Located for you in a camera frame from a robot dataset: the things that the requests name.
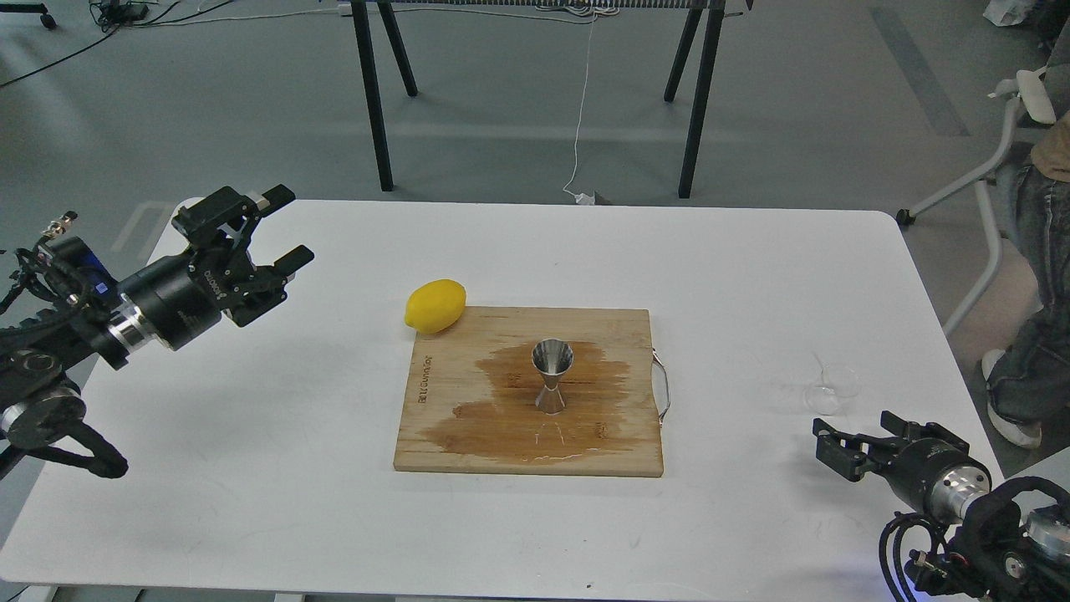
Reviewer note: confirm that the steel double jigger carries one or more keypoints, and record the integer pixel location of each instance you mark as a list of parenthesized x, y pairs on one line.
[(552, 358)]

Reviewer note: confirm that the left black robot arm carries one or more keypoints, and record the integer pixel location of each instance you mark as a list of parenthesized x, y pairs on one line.
[(43, 411)]

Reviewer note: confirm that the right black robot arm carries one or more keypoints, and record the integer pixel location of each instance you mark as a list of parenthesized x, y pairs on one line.
[(962, 534)]

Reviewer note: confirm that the wooden cutting board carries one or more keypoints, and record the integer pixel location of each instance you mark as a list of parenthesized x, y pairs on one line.
[(470, 398)]

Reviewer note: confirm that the white office chair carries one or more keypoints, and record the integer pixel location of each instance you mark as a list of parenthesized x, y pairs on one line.
[(1032, 100)]

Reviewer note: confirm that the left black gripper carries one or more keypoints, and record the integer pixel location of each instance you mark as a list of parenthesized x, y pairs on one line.
[(179, 297)]

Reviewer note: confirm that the yellow lemon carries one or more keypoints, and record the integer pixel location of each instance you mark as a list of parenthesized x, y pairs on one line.
[(435, 306)]

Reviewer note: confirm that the clear glass cup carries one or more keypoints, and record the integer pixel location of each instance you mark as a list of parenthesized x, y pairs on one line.
[(836, 385)]

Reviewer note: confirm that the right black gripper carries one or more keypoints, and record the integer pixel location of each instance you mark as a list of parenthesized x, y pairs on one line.
[(926, 466)]

